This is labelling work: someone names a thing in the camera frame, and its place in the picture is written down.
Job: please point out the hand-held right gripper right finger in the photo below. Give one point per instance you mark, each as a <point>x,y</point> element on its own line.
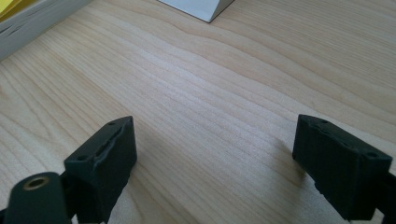
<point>339,174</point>

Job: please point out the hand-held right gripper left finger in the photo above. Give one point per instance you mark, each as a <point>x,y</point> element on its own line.
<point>102,174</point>

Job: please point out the white block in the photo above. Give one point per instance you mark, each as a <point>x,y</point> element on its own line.
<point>199,7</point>

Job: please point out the yellow sheet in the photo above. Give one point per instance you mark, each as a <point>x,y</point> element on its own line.
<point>7,6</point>

